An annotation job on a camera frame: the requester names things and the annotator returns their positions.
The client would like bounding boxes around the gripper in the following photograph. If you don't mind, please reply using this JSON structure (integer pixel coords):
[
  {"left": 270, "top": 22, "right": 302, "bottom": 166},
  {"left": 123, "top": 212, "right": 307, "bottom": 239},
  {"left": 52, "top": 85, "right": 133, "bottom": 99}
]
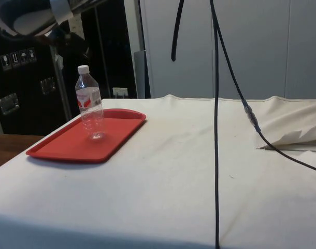
[{"left": 45, "top": 21, "right": 74, "bottom": 47}]

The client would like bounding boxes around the black cable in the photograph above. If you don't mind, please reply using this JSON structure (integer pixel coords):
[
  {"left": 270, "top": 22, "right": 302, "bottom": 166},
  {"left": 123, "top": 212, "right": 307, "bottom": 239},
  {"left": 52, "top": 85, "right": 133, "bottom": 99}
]
[
  {"left": 209, "top": 0, "right": 221, "bottom": 249},
  {"left": 170, "top": 0, "right": 185, "bottom": 62},
  {"left": 214, "top": 24, "right": 316, "bottom": 174}
]

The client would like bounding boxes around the clear plastic bottle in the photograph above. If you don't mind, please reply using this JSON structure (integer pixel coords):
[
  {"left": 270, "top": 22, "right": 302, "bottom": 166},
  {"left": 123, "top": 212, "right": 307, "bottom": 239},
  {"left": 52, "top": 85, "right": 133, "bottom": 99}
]
[{"left": 75, "top": 65, "right": 107, "bottom": 141}]

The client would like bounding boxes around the red tray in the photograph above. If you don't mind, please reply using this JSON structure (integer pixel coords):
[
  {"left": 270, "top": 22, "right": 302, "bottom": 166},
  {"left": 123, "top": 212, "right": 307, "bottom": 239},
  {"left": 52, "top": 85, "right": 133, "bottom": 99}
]
[{"left": 25, "top": 108, "right": 148, "bottom": 165}]

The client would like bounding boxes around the black cabinet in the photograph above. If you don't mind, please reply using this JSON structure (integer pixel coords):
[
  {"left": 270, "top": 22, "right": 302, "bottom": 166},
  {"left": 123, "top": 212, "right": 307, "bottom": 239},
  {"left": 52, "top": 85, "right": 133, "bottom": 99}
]
[{"left": 0, "top": 24, "right": 72, "bottom": 136}]

